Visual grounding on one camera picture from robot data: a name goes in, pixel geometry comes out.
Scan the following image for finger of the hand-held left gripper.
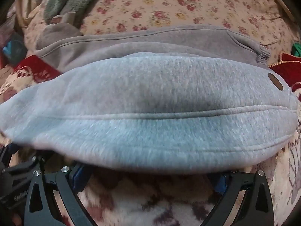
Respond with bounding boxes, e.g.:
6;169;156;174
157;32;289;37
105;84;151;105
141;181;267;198
0;144;45;184

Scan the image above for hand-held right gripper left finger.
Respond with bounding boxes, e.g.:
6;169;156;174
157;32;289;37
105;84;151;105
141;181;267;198
24;163;97;226

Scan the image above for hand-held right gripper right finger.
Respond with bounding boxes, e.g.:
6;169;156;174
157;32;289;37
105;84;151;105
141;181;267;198
202;170;274;226

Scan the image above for grey pants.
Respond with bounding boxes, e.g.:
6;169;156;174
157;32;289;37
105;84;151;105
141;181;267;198
0;25;299;176

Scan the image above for red and white patterned blanket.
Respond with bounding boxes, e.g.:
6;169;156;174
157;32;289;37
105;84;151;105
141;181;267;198
0;52;301;226

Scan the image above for blue bag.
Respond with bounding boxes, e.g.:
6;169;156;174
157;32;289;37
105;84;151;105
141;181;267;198
2;38;26;64

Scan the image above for beige curtain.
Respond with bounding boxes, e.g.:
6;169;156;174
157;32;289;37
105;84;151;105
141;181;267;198
14;0;39;29

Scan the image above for floral bed sheet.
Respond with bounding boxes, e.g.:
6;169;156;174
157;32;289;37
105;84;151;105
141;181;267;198
24;0;301;52

